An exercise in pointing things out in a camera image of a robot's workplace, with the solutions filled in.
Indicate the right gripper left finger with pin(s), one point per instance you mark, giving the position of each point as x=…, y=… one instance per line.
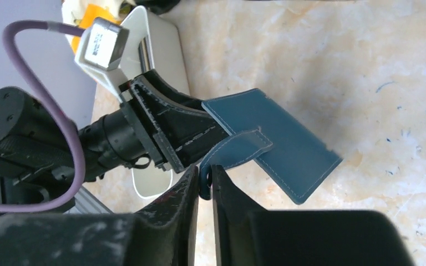
x=161, y=233

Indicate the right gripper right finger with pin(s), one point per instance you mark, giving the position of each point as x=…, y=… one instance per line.
x=248, y=234

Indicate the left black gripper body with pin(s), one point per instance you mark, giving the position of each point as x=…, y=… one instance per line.
x=173, y=128

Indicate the white oblong plastic tray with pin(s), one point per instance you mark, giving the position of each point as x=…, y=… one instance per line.
x=153, y=43

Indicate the blue leather card holder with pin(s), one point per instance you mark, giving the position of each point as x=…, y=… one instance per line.
x=259, y=129

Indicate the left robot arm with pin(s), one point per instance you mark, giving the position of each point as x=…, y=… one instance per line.
x=36, y=165

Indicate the yellow plastic object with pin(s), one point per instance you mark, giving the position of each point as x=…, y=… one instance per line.
x=90, y=13

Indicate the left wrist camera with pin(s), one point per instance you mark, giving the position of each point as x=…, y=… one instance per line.
x=99, y=54

